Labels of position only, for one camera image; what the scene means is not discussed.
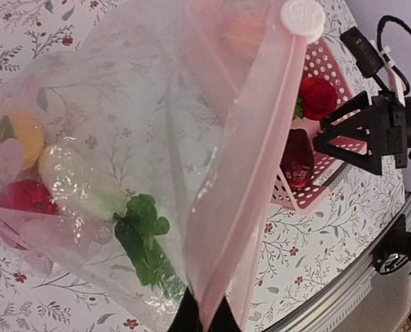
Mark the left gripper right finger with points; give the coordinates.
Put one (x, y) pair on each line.
(224, 320)

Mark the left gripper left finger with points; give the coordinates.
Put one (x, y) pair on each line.
(187, 316)

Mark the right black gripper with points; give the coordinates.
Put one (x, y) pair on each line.
(389, 133)

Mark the red apple toy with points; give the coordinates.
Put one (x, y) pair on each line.
(317, 99)

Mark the pink perforated plastic basket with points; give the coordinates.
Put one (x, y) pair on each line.
(320, 61)

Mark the white radish toy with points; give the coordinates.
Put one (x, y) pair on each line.
(81, 190)

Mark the clear zip top bag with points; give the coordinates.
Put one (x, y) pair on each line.
(246, 58)

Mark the yellow lemon toy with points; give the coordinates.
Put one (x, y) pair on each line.
(24, 127)

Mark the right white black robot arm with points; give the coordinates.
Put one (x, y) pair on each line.
(365, 129)

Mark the floral patterned table mat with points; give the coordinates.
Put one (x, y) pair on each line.
(298, 255)

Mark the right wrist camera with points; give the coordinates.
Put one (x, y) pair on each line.
(374, 63)

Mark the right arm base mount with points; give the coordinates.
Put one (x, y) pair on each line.
(394, 251)

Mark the aluminium front rail frame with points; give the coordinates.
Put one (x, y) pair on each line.
(330, 306)

